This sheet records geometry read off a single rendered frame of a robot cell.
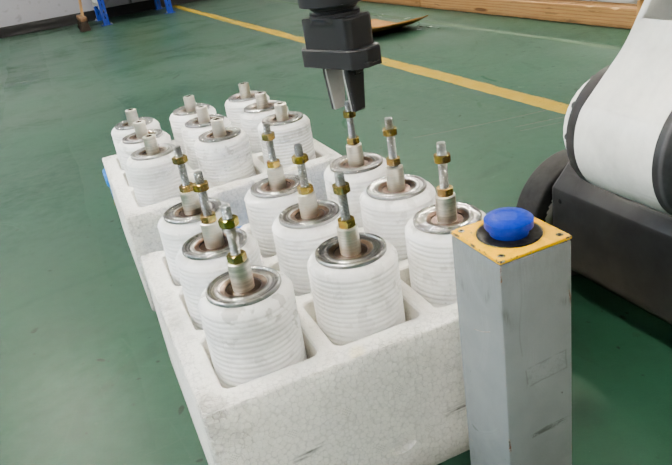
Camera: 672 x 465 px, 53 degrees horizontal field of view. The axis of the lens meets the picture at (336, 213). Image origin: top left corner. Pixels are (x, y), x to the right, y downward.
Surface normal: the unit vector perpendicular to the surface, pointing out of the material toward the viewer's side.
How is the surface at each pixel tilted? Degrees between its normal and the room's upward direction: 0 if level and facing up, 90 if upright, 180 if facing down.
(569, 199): 84
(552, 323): 90
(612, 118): 62
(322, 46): 90
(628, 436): 0
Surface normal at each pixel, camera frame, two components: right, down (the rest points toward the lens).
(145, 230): 0.40, 0.32
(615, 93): -0.73, -0.46
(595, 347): -0.14, -0.90
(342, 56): -0.70, 0.38
